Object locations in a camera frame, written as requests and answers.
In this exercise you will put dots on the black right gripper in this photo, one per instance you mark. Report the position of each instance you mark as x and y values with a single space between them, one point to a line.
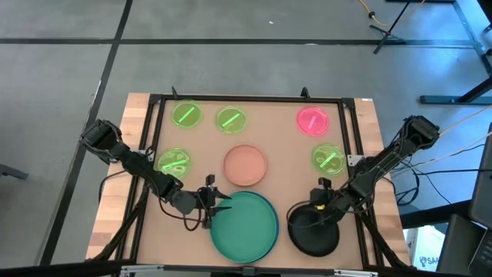
328 202

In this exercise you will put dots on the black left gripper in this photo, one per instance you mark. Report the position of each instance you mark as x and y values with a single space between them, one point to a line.
189 201

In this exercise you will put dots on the large green plastic plate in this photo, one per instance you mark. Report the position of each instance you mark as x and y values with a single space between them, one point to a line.
244 229

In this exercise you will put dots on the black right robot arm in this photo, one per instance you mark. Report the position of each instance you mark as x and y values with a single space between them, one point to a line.
384 161

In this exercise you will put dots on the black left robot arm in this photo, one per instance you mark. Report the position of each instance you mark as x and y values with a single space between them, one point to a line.
134 163

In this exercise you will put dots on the black bowl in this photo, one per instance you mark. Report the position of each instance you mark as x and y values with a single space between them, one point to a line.
313 240

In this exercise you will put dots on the transparent green small plate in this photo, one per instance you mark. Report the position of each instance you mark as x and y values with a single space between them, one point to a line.
187 114
230 120
328 159
174 163

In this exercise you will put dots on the orange plastic plate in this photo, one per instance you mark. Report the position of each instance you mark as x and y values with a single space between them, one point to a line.
245 165

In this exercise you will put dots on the transparent pink small plate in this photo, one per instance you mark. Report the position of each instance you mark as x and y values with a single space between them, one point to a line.
313 121

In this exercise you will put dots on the white cardboard box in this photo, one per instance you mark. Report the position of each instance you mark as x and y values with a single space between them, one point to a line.
424 248

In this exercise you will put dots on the black monitor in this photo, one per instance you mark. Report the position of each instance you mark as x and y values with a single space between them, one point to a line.
474 215

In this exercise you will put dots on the black tripod stand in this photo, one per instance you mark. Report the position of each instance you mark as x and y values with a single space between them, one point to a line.
386 34

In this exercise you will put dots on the grey furniture foot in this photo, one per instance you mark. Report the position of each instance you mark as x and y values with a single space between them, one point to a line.
13 171

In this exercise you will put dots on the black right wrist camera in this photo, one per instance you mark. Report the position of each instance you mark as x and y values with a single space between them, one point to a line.
325 183

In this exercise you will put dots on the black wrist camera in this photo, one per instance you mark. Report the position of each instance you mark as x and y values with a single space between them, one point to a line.
210 181
325 183

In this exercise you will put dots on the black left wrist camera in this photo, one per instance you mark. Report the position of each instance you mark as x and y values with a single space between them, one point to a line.
210 181

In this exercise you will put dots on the silver mounting bracket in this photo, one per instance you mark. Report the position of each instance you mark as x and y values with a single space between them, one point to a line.
354 160
145 154

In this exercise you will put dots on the black aluminium table frame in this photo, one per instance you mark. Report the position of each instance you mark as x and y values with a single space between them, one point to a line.
250 98

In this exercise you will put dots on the dark desk frame leg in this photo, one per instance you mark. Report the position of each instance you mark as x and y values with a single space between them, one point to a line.
471 42

